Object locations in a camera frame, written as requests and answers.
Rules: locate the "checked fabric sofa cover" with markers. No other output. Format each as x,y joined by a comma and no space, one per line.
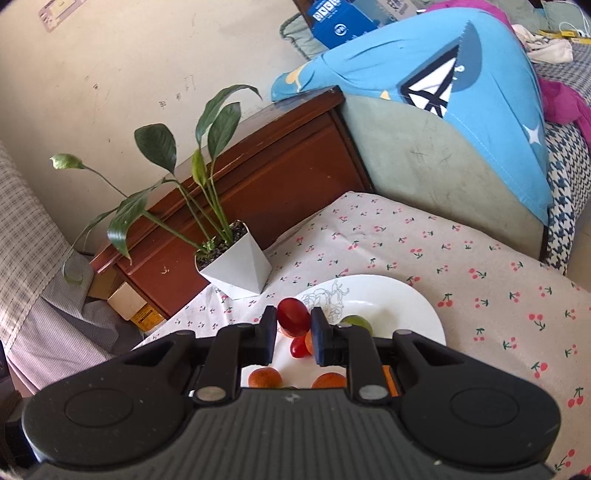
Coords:
50,328

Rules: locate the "white geometric plant pot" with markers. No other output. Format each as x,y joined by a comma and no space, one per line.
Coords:
238,271

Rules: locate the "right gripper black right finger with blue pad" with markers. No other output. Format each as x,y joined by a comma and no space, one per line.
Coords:
363,356

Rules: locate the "houndstooth patterned fabric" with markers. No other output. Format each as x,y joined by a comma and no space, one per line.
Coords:
569,162

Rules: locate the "blue cartoon blanket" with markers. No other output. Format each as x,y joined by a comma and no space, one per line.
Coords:
460,64

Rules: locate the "white floral ceramic plate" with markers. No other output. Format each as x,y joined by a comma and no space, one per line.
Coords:
385,303

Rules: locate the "blue printed box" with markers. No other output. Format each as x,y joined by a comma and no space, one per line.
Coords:
334,22

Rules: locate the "cardboard box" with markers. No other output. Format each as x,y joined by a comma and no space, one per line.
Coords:
124,300

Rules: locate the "grey green sofa armrest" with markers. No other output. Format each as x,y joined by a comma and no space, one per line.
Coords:
416,158

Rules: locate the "red cherry tomato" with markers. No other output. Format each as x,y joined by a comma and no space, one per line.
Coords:
293,317
299,347

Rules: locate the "green leafy houseplant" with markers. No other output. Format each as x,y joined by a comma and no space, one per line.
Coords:
215,128

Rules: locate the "red cherry tomato front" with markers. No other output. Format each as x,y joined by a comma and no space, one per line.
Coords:
293,317

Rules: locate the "orange tangerine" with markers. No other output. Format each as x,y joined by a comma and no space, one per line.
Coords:
265,378
388,373
308,342
330,380

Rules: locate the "cherry print tablecloth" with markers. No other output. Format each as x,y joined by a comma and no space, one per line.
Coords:
495,304

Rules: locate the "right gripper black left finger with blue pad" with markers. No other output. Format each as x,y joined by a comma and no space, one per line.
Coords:
220,359

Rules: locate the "dark red wooden cabinet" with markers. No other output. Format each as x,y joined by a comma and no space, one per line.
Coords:
285,163

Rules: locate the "red cherry tomato back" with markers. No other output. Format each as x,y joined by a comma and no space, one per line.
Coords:
299,347

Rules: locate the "green plum back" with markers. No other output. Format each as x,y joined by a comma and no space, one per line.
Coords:
357,320

